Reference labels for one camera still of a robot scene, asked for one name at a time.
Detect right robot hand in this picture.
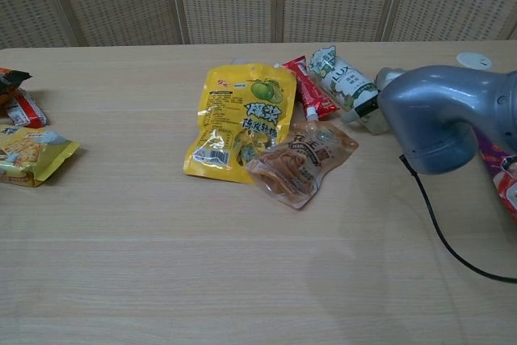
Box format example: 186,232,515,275
342,66,406,126

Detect clear LUX bottle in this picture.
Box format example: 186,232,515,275
308,48,391,137

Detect red sauce pouch with spout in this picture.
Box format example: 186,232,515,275
274,56,341,122

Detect brown peanut butter spout pouch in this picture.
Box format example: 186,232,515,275
244,120,360,211

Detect yellow lime candy bag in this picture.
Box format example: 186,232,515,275
183,58,298,185

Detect purple snack bag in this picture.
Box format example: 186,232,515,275
472,126,517,221

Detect yellow cracker bag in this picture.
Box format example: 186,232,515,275
0,124,82,189

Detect red and white snack packet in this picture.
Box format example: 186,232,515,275
5,88,50,128

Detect orange and black snack bag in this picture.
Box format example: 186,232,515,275
0,66,33,108

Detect white round cable grommet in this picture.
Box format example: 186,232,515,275
456,52,494,71

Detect black cable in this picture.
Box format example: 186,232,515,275
398,154,517,284

